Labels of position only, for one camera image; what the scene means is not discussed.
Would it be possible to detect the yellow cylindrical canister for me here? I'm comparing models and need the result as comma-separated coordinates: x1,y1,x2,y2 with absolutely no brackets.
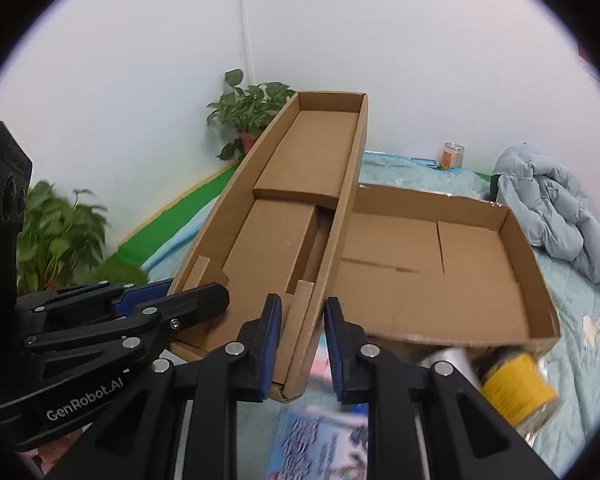
479,347,560,434

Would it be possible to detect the colourful board game box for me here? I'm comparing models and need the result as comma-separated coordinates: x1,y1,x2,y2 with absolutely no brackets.
265,337,368,480

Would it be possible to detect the narrow cardboard insert tray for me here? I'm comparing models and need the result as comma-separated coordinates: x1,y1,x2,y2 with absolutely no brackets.
170,91,368,403

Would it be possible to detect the silver metal cylinder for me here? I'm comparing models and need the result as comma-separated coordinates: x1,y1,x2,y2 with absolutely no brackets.
417,347,481,390

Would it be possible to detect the near green leafy plant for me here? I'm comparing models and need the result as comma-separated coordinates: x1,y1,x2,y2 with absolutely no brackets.
17,180,148,296

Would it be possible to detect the large shallow cardboard box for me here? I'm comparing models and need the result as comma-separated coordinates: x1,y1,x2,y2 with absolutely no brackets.
330,184,562,356

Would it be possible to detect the potted plant red pot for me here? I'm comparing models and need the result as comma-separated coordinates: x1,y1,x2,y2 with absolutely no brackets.
207,68,294,162

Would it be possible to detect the light blue puffer jacket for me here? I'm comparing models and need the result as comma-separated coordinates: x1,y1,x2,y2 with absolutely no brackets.
491,143,600,284

